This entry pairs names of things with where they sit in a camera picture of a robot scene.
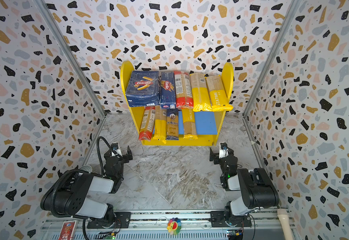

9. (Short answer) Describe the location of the yellow Pastatime bag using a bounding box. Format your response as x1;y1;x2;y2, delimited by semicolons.
181;109;198;140
205;76;233;112

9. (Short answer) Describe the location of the red spaghetti bag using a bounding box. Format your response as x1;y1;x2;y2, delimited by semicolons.
138;106;155;141
173;71;193;109

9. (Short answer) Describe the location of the yellow spaghetti bag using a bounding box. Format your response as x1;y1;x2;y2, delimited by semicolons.
190;73;212;112
153;106;167;144

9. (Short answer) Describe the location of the Ankara spaghetti bag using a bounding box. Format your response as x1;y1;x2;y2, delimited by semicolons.
166;109;179;141

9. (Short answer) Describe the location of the blue Barilla rigatoni box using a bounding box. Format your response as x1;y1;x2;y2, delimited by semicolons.
125;71;161;108

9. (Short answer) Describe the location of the blue Barilla spaghetti box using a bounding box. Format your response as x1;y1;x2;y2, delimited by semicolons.
159;72;176;109

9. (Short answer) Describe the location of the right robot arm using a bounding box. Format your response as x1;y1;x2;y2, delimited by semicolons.
209;143;279;227

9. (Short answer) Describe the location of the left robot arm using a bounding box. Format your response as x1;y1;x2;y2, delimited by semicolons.
40;144;133;225

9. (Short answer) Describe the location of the striped ceramic cup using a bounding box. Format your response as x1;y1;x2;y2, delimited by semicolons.
79;165;94;173

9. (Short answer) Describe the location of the beige tube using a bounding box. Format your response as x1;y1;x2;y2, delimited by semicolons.
277;209;294;240

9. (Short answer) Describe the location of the red card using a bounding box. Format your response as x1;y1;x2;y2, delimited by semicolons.
58;220;78;240

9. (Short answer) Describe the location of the colourful flower sticker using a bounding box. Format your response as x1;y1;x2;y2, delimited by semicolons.
166;218;182;236

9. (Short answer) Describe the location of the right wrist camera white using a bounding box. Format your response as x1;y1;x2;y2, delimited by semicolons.
219;143;229;159

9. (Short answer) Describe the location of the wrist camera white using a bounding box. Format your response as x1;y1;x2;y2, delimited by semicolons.
110;143;122;158
219;143;229;159

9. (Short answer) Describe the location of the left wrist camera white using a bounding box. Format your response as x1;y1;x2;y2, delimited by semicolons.
110;143;122;158

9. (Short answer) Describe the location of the metal base rail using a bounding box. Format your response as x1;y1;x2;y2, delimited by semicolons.
42;209;295;240

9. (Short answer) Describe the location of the black corrugated cable hose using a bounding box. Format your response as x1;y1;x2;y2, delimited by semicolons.
49;136;118;218

